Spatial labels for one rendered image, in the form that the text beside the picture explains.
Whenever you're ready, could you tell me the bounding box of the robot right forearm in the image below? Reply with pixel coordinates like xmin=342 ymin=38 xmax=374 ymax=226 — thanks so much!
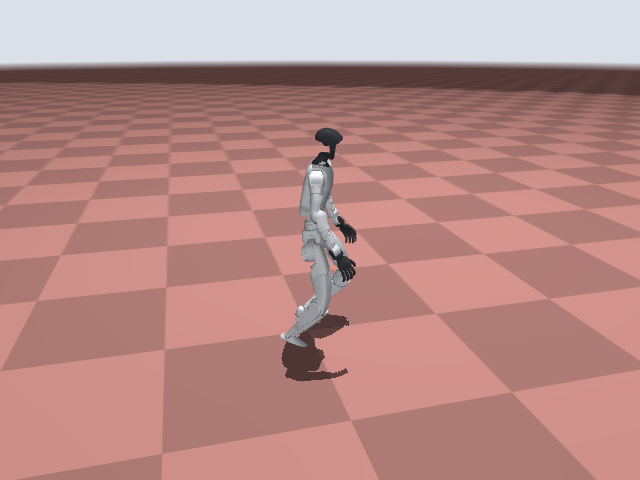
xmin=315 ymin=211 xmax=341 ymax=256

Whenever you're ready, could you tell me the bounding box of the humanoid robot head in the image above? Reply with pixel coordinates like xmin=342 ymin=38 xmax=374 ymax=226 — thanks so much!
xmin=311 ymin=128 xmax=343 ymax=167

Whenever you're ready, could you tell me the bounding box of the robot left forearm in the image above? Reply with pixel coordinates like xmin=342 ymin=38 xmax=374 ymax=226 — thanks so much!
xmin=325 ymin=194 xmax=341 ymax=225

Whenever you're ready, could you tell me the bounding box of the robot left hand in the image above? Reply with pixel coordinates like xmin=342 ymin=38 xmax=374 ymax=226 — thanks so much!
xmin=335 ymin=216 xmax=357 ymax=244

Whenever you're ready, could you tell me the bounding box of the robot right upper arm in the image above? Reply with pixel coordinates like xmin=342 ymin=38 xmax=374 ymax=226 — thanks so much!
xmin=308 ymin=170 xmax=327 ymax=224

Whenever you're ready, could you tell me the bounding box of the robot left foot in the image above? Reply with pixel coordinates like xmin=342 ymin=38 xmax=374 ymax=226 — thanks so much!
xmin=296 ymin=305 xmax=329 ymax=316

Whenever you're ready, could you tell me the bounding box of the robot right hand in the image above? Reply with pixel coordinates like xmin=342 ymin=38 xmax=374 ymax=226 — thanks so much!
xmin=329 ymin=250 xmax=356 ymax=282

